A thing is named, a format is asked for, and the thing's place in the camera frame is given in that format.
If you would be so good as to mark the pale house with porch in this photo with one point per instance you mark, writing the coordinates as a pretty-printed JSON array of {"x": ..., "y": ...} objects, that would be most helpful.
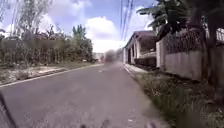
[{"x": 141, "y": 45}]

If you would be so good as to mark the grey asphalt road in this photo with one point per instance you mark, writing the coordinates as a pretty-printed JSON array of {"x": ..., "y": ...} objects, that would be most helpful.
[{"x": 90, "y": 96}]

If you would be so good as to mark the grass verge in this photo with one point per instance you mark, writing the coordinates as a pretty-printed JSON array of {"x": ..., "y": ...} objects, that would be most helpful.
[{"x": 166, "y": 95}]

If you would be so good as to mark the row of trees with fence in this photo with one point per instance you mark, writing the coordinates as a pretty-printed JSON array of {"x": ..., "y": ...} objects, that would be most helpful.
[{"x": 40, "y": 50}]

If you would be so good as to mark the banana tree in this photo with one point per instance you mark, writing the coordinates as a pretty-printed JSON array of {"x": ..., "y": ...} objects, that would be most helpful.
[{"x": 166, "y": 13}]

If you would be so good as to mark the patchy dirt verge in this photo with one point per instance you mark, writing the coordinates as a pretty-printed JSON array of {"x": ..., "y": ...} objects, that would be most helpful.
[{"x": 26, "y": 74}]

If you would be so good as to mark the concrete wall with railing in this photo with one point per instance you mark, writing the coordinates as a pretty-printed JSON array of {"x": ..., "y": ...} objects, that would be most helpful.
[{"x": 183, "y": 61}]

